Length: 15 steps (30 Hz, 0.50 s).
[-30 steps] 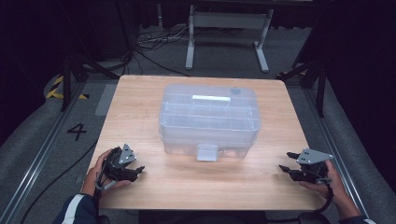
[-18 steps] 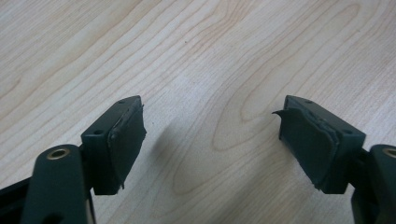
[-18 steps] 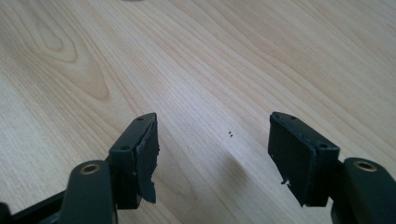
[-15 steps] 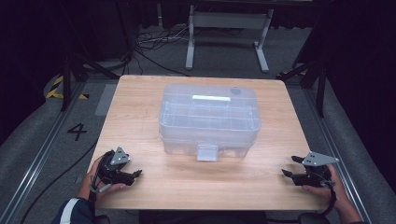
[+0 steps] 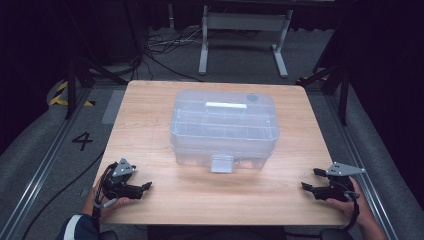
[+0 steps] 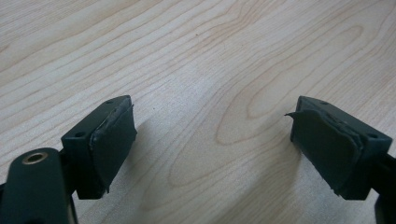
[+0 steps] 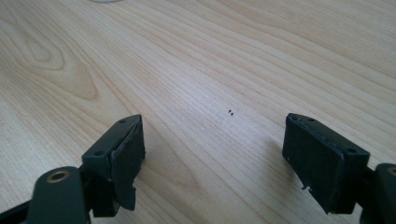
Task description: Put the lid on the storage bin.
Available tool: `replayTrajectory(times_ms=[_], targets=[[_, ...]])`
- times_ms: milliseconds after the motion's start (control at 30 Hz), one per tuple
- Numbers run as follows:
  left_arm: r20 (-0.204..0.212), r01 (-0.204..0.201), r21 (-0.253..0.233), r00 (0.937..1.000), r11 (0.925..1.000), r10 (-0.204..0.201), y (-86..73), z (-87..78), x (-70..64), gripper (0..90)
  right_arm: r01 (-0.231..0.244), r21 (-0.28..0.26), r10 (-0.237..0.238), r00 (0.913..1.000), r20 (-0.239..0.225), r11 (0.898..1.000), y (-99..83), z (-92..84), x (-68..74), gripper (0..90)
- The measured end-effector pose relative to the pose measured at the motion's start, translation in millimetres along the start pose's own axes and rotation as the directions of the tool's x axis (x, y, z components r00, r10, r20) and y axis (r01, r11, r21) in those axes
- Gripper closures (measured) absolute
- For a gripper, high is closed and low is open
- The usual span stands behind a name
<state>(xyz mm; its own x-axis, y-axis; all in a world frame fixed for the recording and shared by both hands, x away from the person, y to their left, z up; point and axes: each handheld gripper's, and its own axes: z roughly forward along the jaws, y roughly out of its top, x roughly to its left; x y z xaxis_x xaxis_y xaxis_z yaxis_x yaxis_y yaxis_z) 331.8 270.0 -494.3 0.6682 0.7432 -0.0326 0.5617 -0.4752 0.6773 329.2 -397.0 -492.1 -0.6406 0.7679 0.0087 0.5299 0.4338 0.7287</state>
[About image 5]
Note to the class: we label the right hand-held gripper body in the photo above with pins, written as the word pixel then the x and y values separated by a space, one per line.
pixel 340 190

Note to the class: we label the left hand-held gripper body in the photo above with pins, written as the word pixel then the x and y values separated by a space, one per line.
pixel 115 181

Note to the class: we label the clear plastic storage box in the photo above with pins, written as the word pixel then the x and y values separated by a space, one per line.
pixel 225 130

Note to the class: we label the person's right hand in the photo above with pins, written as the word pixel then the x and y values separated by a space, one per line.
pixel 346 207

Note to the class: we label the person's left hand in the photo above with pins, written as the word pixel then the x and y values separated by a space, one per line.
pixel 90 208

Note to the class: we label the black metal stand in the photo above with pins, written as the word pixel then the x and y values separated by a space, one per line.
pixel 343 96
pixel 70 90

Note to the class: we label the yellow black floor tape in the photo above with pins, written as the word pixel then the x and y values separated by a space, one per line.
pixel 56 99

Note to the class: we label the metal floor rail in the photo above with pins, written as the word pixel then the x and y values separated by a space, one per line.
pixel 40 173
pixel 370 160

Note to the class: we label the white metal desk frame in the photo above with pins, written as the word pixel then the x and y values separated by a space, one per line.
pixel 245 21

